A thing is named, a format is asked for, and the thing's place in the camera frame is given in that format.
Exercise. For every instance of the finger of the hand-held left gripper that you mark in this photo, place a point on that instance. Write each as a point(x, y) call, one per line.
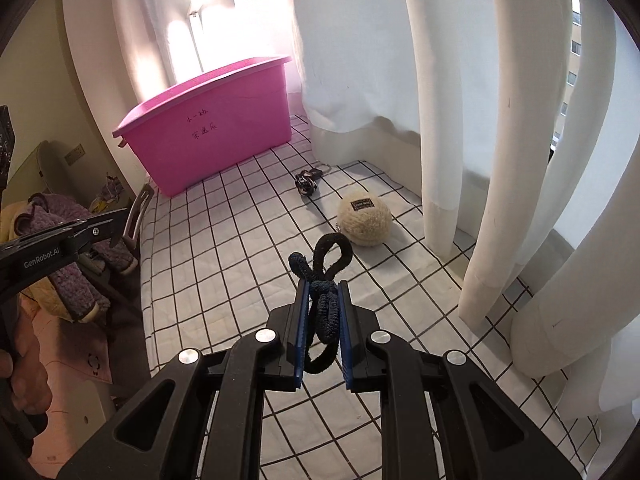
point(100, 227)

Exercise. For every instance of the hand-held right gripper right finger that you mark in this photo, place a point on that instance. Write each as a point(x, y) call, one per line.
point(345, 335)

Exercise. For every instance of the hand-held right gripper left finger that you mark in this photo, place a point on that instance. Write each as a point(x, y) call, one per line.
point(300, 330)

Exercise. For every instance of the pink plastic basin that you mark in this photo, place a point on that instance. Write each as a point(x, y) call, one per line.
point(225, 125)

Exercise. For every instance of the person's left hand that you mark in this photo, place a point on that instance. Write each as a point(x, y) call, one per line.
point(5, 364)

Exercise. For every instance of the purple fuzzy garment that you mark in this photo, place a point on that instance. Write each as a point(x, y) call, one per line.
point(70, 280)

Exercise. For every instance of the grey slotted chair back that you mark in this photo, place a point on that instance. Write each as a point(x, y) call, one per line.
point(137, 215)

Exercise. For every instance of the yellow garment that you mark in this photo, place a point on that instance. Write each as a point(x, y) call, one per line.
point(20, 222)

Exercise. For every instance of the cream fluffy ball scrunchie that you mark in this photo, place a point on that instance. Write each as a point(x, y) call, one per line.
point(365, 225)

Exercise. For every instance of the checked white tablecloth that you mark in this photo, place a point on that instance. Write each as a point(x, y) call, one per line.
point(225, 240)

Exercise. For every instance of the white curtain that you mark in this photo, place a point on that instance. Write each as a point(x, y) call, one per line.
point(360, 60)

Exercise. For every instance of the wall socket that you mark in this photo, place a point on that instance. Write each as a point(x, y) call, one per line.
point(74, 155)

